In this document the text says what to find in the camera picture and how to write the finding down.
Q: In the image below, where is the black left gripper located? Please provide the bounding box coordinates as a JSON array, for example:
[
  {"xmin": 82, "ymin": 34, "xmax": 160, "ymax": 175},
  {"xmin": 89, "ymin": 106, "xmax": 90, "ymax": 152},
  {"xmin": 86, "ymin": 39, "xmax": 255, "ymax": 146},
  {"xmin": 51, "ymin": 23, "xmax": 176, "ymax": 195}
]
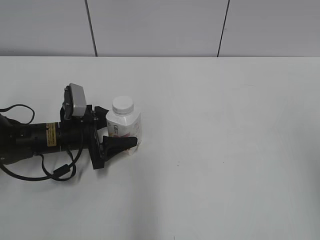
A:
[{"xmin": 59, "ymin": 105, "xmax": 138, "ymax": 170}]

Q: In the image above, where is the white yili changqing yogurt bottle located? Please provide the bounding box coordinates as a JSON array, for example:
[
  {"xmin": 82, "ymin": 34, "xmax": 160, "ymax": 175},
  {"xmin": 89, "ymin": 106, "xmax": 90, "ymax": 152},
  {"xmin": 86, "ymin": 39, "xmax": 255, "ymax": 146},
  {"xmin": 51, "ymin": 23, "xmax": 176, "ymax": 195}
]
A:
[{"xmin": 106, "ymin": 110, "xmax": 142, "ymax": 156}]

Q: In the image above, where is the white plastic bottle cap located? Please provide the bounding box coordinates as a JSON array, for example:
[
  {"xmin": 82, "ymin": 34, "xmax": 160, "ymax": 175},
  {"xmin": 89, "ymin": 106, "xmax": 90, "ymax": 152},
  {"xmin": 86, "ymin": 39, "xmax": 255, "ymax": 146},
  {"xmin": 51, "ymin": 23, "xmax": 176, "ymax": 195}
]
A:
[{"xmin": 112, "ymin": 96, "xmax": 134, "ymax": 116}]

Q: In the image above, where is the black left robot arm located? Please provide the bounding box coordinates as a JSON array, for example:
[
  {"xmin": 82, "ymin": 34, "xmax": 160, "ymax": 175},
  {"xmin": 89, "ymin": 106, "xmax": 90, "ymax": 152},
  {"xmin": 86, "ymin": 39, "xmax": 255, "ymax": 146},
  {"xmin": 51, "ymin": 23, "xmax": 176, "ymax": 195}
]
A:
[{"xmin": 0, "ymin": 105, "xmax": 138, "ymax": 170}]

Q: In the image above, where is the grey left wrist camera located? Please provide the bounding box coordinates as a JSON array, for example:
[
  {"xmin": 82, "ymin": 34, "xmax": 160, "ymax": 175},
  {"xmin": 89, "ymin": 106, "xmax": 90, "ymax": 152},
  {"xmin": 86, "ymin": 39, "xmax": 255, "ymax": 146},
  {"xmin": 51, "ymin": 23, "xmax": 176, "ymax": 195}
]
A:
[{"xmin": 62, "ymin": 83, "xmax": 87, "ymax": 120}]

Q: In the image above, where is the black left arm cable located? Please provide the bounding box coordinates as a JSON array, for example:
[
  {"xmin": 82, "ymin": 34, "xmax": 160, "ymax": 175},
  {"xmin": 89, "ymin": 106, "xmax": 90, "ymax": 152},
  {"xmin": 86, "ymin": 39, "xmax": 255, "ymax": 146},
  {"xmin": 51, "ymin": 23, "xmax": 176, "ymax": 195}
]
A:
[{"xmin": 0, "ymin": 104, "xmax": 83, "ymax": 183}]

